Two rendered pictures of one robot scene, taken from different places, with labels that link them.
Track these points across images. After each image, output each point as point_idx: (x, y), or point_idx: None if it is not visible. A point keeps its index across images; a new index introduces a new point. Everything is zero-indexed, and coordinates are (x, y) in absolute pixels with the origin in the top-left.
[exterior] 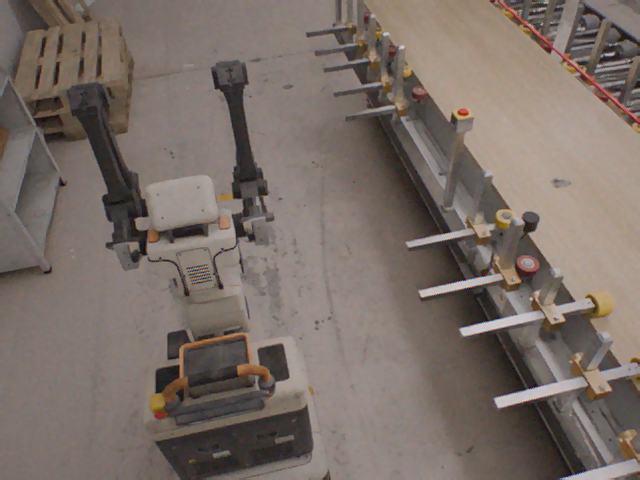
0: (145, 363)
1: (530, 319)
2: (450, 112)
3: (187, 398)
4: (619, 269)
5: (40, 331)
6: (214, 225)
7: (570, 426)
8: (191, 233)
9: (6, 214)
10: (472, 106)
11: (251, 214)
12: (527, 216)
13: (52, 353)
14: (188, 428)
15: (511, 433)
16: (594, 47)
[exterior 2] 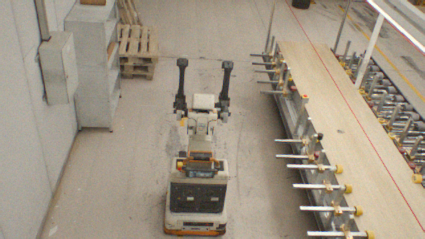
0: (151, 176)
1: (312, 166)
2: None
3: None
4: (351, 162)
5: (106, 154)
6: (210, 111)
7: None
8: (204, 111)
9: (107, 101)
10: (314, 97)
11: (223, 111)
12: (319, 134)
13: (111, 164)
14: (185, 179)
15: (305, 234)
16: (371, 85)
